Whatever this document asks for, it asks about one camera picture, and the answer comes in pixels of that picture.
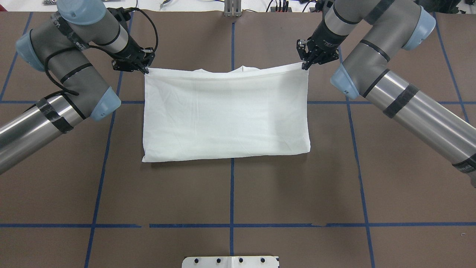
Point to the aluminium frame post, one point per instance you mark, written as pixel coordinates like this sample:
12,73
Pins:
232,8

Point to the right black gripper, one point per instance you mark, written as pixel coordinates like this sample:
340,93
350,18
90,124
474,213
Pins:
327,40

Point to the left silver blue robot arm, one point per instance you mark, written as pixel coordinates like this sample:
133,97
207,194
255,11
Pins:
56,48

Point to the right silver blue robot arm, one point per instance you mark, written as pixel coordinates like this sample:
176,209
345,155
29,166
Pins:
395,25

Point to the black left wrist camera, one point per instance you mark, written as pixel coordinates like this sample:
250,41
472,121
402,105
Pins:
121,14

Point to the white long-sleeve printed shirt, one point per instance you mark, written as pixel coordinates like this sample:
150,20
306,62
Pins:
194,115

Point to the small black electronics board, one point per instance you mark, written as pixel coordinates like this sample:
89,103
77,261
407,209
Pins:
279,6

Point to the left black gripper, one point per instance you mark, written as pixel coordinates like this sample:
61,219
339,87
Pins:
131,48

